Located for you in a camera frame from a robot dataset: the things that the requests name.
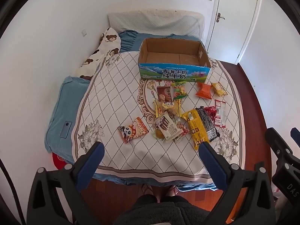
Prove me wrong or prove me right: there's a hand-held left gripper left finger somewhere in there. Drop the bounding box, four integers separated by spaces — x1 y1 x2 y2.
27 142 105 225

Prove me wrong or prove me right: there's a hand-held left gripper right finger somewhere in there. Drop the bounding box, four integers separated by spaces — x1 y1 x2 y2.
198 142 277 225

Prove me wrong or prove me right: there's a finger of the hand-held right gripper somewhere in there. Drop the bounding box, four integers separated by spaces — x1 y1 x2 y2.
265 127 293 160
290 127 300 146

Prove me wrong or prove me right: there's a red triangular snack packet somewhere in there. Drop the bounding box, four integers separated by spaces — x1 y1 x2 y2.
204 106 217 126

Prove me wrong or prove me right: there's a clear small cake packet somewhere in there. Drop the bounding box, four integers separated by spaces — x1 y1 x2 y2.
152 129 166 142

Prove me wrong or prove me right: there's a printed cardboard box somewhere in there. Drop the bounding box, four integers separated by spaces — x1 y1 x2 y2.
137 37 212 83

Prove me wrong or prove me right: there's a red round object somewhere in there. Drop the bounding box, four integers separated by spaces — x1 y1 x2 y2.
52 153 71 169

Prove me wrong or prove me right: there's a long yellow snack packet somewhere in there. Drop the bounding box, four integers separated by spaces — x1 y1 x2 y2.
181 109 210 150

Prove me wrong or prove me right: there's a black snack packet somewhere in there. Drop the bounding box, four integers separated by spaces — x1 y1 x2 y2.
195 106 221 143

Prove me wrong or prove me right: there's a pink snack packet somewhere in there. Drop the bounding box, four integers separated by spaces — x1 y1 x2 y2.
173 118 191 143

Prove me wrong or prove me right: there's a blue smartphone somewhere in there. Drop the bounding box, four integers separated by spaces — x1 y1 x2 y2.
60 121 72 138

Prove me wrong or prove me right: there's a red white long packet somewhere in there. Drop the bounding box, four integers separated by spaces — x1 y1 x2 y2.
214 100 227 128

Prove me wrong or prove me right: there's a person's right foot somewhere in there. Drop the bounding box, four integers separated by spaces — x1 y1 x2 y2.
167 185 180 196

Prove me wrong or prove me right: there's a person's foot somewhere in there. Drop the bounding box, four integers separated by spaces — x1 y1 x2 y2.
167 185 180 196
141 184 155 196

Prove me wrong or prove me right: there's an orange panda snack packet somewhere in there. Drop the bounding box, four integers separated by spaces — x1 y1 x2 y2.
118 117 150 144

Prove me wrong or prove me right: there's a white chocolate biscuit packet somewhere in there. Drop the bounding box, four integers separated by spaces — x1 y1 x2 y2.
154 112 181 142

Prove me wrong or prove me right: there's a person's left foot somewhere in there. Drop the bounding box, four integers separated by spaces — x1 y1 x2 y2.
141 184 155 196

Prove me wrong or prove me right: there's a yellow bread packet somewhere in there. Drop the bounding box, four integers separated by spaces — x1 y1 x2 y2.
153 99 183 118

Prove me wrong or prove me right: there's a dark fleece clothing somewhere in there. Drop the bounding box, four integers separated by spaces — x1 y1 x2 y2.
112 194 211 225

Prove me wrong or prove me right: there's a blue pillow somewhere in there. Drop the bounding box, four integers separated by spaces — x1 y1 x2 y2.
45 76 94 162

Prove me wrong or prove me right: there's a small yellow snack packet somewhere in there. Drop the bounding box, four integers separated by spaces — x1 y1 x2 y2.
210 82 228 96

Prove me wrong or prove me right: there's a floral quilted bed mat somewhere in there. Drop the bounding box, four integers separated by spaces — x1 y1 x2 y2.
74 51 246 184

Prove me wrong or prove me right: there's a green candy packet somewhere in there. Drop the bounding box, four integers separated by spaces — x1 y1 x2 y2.
171 81 188 100

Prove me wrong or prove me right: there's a brown snack packet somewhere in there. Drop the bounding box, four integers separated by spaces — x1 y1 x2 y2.
156 86 173 102

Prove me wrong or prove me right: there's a bear print pillow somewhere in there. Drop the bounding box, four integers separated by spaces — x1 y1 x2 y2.
78 27 122 81

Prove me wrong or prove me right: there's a white door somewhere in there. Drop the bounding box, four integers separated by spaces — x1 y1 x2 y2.
206 0 263 62

